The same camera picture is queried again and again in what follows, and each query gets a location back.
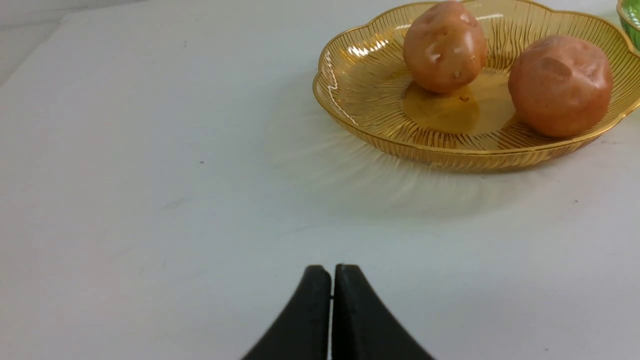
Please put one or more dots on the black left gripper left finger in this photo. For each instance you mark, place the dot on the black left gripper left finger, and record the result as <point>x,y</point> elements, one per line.
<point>301,330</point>

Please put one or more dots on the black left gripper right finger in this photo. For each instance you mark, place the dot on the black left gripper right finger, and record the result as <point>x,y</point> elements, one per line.
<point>362,326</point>

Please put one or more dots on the amber ribbed glass plate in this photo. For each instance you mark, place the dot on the amber ribbed glass plate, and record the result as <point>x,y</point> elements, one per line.
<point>364,85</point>

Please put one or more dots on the reddish brown toy potato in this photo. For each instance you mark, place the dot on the reddish brown toy potato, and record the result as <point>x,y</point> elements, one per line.
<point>561,86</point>

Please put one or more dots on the green ribbed glass plate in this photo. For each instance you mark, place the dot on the green ribbed glass plate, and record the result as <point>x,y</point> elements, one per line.
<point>629,15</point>

